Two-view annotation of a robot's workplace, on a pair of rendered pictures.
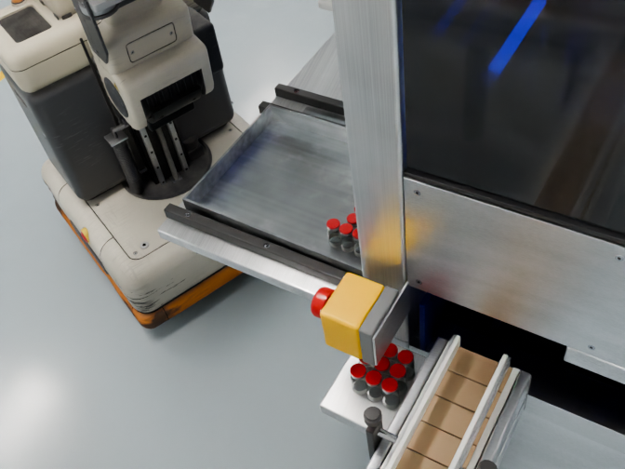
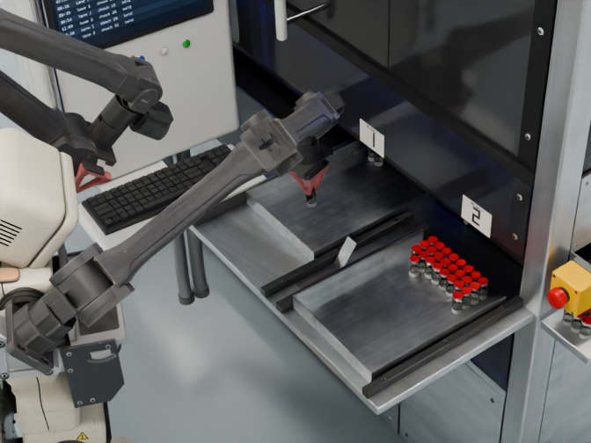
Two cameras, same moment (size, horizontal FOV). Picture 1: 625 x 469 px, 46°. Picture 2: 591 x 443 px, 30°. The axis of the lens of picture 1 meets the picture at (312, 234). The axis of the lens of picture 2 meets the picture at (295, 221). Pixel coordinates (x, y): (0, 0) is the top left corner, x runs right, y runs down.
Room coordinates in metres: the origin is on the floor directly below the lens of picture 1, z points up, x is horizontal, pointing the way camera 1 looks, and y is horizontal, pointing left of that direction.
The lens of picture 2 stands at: (0.55, 1.55, 2.48)
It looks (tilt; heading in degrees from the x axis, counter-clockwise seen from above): 41 degrees down; 288
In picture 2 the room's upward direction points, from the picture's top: 3 degrees counter-clockwise
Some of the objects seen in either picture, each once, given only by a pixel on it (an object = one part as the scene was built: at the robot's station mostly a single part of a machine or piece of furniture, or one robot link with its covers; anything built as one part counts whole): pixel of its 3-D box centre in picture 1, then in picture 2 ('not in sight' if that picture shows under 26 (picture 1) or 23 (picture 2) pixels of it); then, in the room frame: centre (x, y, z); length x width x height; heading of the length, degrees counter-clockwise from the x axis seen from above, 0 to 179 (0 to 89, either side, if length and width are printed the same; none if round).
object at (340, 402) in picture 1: (389, 390); (588, 327); (0.47, -0.06, 0.87); 0.14 x 0.13 x 0.02; 51
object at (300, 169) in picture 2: not in sight; (306, 149); (1.09, -0.23, 1.09); 0.10 x 0.07 x 0.07; 64
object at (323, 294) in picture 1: (327, 304); (558, 297); (0.54, 0.00, 0.99); 0.04 x 0.04 x 0.04; 51
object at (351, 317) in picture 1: (359, 317); (576, 286); (0.51, -0.04, 1.00); 0.08 x 0.07 x 0.07; 51
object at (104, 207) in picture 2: not in sight; (168, 185); (1.49, -0.35, 0.82); 0.40 x 0.14 x 0.02; 48
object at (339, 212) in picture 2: not in sight; (340, 196); (1.04, -0.32, 0.90); 0.34 x 0.26 x 0.04; 51
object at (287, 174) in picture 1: (312, 185); (398, 301); (0.85, -0.02, 0.90); 0.34 x 0.26 x 0.04; 51
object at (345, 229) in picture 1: (372, 203); (440, 276); (0.78, -0.10, 0.90); 0.18 x 0.02 x 0.05; 141
